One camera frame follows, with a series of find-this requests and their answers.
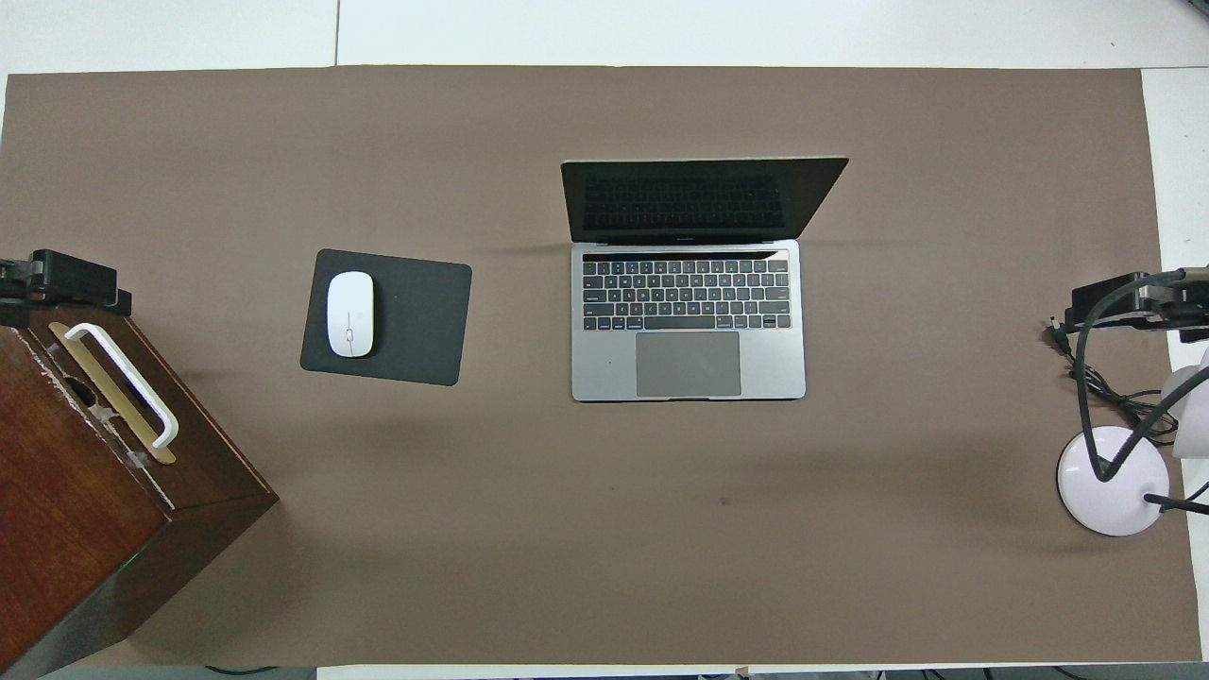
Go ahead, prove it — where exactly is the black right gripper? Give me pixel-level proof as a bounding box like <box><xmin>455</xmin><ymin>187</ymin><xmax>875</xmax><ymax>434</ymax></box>
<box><xmin>1065</xmin><ymin>274</ymin><xmax>1209</xmax><ymax>343</ymax></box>

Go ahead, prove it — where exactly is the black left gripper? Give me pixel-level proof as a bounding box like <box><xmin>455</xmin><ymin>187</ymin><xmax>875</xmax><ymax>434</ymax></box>
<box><xmin>0</xmin><ymin>249</ymin><xmax>131</xmax><ymax>329</ymax></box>

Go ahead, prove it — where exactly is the grey aluminium laptop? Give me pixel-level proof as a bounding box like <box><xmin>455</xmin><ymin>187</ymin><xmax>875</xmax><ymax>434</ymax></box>
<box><xmin>560</xmin><ymin>157</ymin><xmax>849</xmax><ymax>403</ymax></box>

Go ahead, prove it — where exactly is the white desk lamp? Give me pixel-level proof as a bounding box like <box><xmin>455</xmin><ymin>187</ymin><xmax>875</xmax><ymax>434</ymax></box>
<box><xmin>1056</xmin><ymin>345</ymin><xmax>1209</xmax><ymax>537</ymax></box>

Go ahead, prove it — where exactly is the dark brown wooden box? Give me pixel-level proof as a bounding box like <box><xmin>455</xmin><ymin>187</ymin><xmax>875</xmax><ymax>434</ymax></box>
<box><xmin>0</xmin><ymin>300</ymin><xmax>280</xmax><ymax>680</ymax></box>

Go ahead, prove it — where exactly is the white computer mouse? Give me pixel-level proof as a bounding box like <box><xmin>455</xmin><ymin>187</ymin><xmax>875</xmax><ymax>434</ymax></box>
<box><xmin>326</xmin><ymin>271</ymin><xmax>376</xmax><ymax>359</ymax></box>

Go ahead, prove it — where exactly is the black mouse pad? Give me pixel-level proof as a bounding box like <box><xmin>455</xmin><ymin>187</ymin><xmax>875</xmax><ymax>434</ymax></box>
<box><xmin>299</xmin><ymin>248</ymin><xmax>473</xmax><ymax>387</ymax></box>

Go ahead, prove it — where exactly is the brown paper table mat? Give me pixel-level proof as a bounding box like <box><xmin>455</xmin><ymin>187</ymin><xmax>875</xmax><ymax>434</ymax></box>
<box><xmin>0</xmin><ymin>64</ymin><xmax>1202</xmax><ymax>667</ymax></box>

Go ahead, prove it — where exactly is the black lamp power cable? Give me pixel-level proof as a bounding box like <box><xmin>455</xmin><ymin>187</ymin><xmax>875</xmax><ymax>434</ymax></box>
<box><xmin>1044</xmin><ymin>319</ymin><xmax>1182</xmax><ymax>445</ymax></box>

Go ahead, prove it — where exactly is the white box handle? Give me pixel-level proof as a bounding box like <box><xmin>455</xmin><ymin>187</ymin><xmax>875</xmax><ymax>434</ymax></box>
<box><xmin>64</xmin><ymin>323</ymin><xmax>180</xmax><ymax>450</ymax></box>

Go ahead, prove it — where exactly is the brass handle plate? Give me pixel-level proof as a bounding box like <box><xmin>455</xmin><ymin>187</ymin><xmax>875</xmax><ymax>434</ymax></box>
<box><xmin>49</xmin><ymin>321</ymin><xmax>178</xmax><ymax>466</ymax></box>

